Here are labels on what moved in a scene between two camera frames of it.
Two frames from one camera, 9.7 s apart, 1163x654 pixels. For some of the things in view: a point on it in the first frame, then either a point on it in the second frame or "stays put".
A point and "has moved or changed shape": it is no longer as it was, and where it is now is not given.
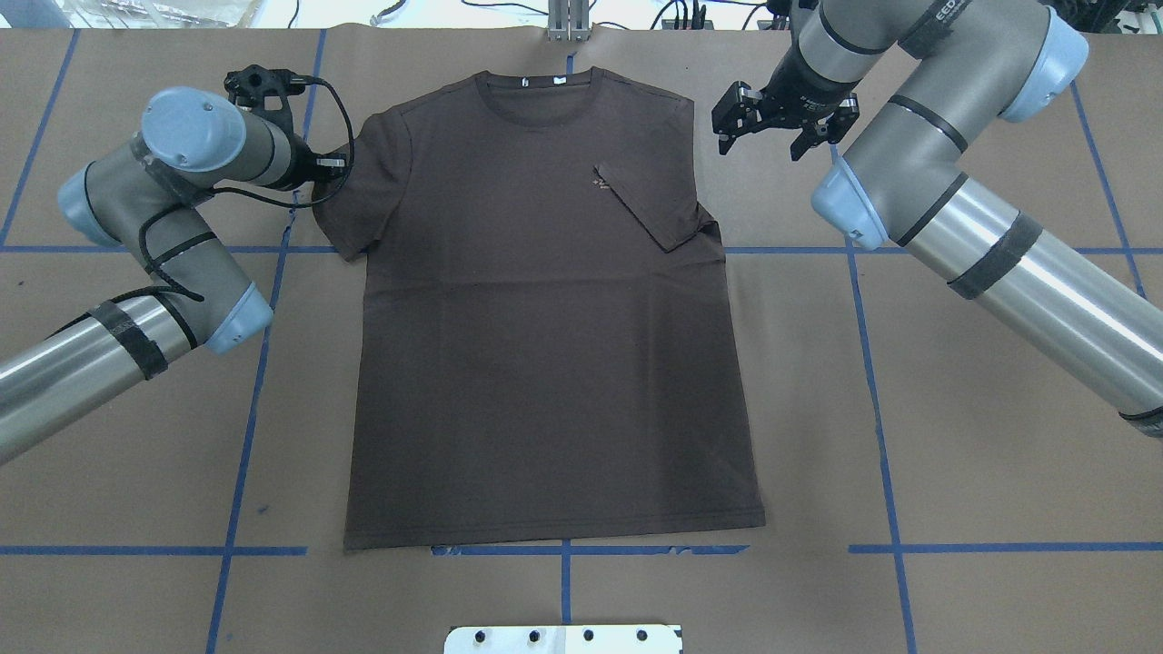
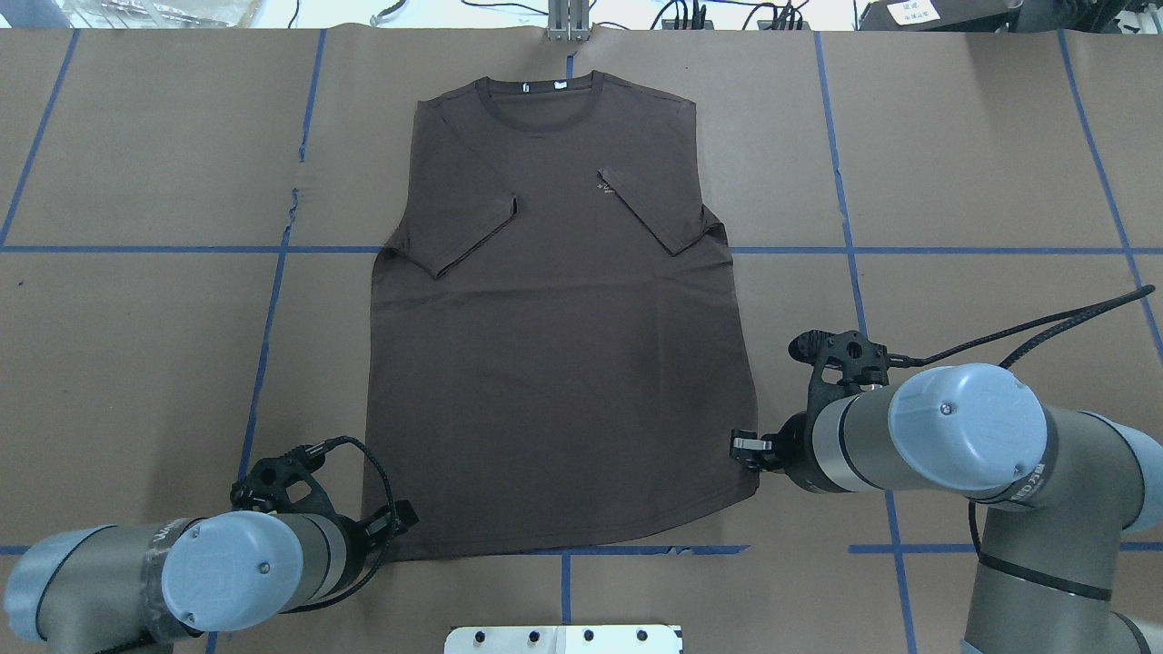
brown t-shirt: x=541 y=341 has moved or changed shape
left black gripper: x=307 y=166 to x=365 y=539
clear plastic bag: x=161 y=14 stays put
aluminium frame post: x=568 y=21 stays put
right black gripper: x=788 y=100 to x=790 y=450
